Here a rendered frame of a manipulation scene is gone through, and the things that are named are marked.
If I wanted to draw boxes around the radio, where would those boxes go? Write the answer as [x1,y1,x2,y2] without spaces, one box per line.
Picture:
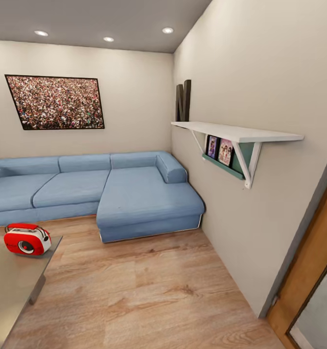
[4,223,52,256]

